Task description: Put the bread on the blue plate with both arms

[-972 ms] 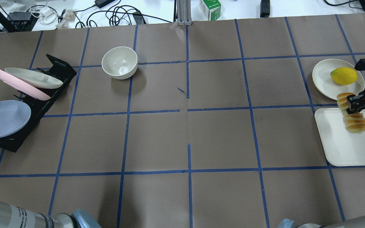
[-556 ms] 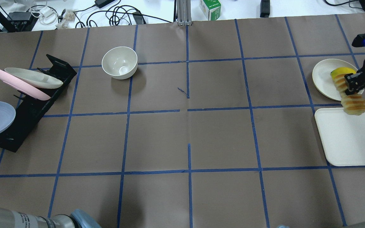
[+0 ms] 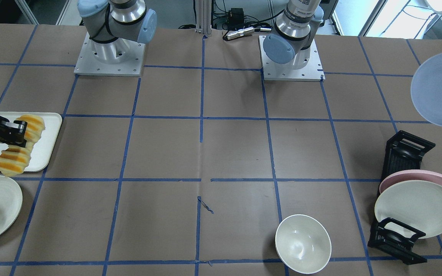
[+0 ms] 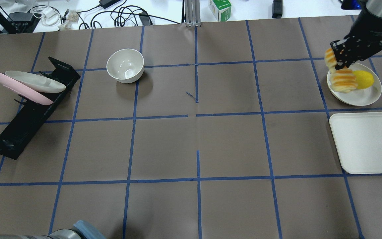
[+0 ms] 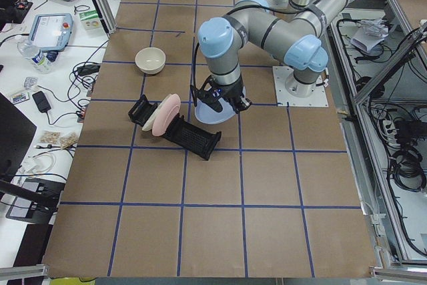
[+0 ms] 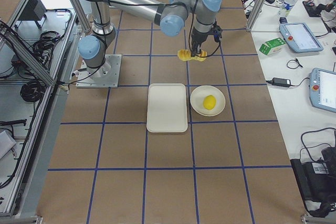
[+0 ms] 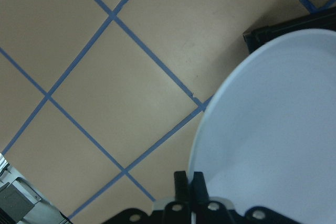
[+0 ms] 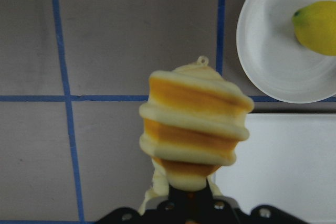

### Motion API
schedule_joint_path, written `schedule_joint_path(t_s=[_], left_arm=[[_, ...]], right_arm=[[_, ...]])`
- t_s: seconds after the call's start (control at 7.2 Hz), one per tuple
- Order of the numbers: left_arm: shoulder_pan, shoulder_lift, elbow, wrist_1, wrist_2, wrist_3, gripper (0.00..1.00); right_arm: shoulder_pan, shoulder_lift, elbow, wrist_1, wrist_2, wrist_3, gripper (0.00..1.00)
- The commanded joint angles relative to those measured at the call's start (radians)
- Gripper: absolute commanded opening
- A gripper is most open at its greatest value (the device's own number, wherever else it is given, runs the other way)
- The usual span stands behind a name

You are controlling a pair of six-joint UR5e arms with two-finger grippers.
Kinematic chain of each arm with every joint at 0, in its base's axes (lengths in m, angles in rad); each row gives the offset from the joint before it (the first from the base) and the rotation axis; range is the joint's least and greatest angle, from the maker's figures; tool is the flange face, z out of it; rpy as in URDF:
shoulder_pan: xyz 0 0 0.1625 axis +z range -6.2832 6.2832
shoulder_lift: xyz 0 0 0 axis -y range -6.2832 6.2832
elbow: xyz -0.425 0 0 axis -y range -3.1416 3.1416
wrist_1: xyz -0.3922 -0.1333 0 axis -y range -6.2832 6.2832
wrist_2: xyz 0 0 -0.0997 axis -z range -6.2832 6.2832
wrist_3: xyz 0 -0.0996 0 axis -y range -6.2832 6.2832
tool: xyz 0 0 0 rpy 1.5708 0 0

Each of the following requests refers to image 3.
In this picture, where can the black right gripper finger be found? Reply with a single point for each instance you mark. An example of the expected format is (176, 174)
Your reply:
(17, 140)
(16, 127)

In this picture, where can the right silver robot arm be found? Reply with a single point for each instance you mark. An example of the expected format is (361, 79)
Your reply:
(117, 34)

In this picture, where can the pink plate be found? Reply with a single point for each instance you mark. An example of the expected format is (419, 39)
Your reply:
(410, 174)

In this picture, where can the cream plate in rack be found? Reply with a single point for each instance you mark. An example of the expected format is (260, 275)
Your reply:
(416, 203)

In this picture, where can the white rectangular tray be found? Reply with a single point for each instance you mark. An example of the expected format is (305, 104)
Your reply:
(41, 154)

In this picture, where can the cream ceramic bowl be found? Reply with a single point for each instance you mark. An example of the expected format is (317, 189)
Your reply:
(303, 244)

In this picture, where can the black dish rack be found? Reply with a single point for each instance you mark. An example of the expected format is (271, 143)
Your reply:
(403, 154)

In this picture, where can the aluminium frame post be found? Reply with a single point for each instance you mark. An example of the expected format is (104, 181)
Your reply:
(203, 16)

